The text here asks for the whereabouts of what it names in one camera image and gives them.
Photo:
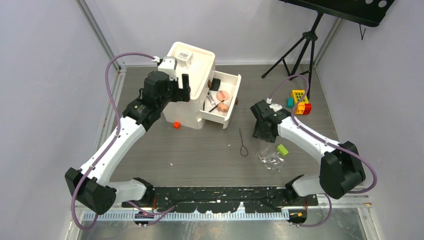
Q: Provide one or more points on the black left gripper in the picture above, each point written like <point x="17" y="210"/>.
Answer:
<point x="181" y="94"/>

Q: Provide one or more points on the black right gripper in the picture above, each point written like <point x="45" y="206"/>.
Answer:
<point x="257" y="133"/>

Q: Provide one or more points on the white small cream tube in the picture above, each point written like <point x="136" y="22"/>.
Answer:
<point x="211" y="99"/>

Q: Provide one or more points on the white drawer organizer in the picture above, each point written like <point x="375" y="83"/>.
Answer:
<point x="194" y="113"/>

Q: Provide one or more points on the black compact case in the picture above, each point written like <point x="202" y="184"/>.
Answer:
<point x="215" y="84"/>

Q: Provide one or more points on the white barcode box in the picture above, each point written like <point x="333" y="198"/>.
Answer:
<point x="184" y="58"/>

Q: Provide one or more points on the black hair loop tool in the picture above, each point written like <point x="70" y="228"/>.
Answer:
<point x="243" y="149"/>

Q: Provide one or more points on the pink powder puff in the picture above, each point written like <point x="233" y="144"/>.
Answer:
<point x="222" y="95"/>

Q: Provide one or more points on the clear plastic bag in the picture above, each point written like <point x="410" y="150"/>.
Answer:
<point x="271" y="159"/>

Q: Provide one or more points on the black makeup pencil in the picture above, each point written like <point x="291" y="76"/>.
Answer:
<point x="216" y="106"/>

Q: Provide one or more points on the beige makeup sponge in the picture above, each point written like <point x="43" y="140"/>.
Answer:
<point x="222" y="107"/>

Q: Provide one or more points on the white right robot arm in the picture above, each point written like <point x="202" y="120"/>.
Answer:
<point x="340" y="167"/>

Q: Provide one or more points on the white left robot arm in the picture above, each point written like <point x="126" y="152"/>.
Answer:
<point x="90" y="185"/>

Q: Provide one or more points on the lime green block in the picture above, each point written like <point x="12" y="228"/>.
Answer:
<point x="282" y="150"/>

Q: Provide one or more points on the teal wooden block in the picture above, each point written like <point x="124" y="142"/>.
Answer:
<point x="290" y="102"/>

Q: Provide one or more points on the small orange red cube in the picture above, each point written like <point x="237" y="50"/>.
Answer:
<point x="176" y="125"/>

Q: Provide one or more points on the yellow toy block house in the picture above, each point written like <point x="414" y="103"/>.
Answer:
<point x="297" y="94"/>

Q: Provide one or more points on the red toy block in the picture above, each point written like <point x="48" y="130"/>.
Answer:
<point x="307" y="109"/>

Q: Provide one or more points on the black music stand tray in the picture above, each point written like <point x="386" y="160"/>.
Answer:
<point x="369" y="13"/>

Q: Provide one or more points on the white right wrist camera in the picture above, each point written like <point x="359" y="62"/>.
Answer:
<point x="274" y="106"/>

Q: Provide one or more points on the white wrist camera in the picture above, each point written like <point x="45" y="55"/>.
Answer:
<point x="274" y="106"/>
<point x="168" y="65"/>

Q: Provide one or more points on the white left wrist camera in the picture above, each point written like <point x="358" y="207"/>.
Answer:
<point x="168" y="65"/>

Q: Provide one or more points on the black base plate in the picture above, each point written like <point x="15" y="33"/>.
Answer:
<point x="254" y="199"/>

